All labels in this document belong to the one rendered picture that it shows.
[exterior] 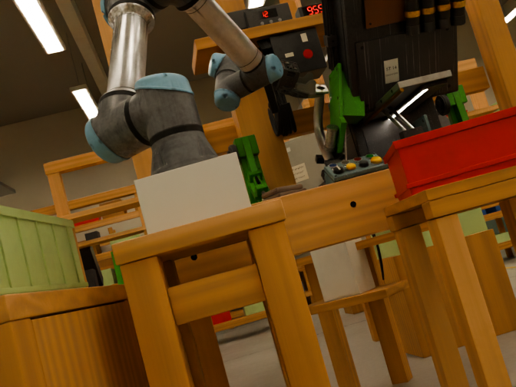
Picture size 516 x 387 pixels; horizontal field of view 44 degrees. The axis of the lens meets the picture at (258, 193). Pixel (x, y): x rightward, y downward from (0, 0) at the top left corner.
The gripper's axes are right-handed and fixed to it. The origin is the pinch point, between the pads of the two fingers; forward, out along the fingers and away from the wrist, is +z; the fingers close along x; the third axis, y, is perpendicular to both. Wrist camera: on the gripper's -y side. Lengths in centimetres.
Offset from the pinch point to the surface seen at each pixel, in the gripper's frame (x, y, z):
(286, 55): 22.6, 1.2, -8.1
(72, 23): 597, -246, -136
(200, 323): -75, -31, -32
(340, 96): -12.4, 6.3, 3.1
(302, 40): 26.8, 6.3, -3.0
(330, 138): -20.5, -3.9, 2.0
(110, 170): 820, -604, -62
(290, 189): -46.6, -7.0, -12.8
